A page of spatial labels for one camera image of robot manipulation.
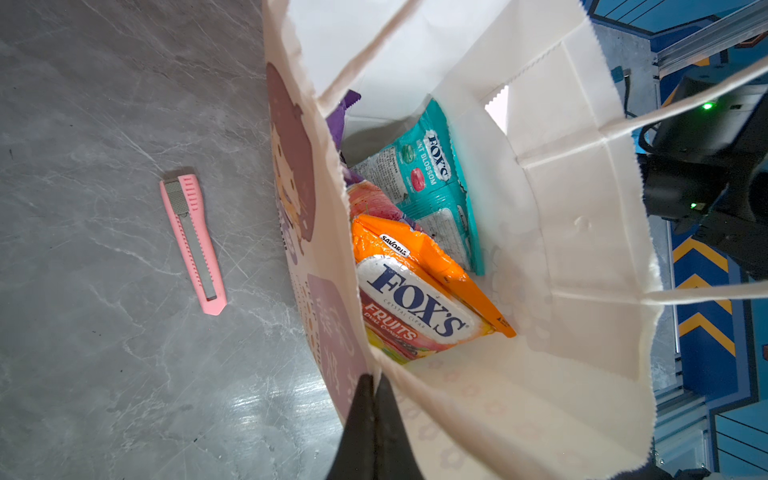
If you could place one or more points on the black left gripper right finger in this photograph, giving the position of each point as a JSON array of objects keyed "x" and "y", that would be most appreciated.
[{"x": 393, "y": 455}]

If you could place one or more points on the white paper bag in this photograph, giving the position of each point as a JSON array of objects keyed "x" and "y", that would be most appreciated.
[{"x": 556, "y": 193}]

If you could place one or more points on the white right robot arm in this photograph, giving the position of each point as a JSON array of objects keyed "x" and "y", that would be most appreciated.
[{"x": 705, "y": 171}]

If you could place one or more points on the pink utility knife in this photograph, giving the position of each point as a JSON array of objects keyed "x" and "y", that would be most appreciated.
[{"x": 184, "y": 204}]

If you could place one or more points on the aluminium corner post right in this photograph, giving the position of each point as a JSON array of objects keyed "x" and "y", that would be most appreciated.
[{"x": 746, "y": 25}]

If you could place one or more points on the orange Fox's candy bag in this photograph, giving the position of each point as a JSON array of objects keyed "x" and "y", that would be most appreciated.
[{"x": 416, "y": 300}]

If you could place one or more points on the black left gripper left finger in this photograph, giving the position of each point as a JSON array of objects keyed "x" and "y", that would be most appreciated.
[{"x": 356, "y": 457}]

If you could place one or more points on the teal Fox's candy bag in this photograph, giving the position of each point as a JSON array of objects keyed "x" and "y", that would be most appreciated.
[{"x": 421, "y": 174}]

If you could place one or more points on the purple Fox's candy bag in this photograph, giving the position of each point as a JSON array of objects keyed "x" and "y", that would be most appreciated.
[{"x": 336, "y": 120}]

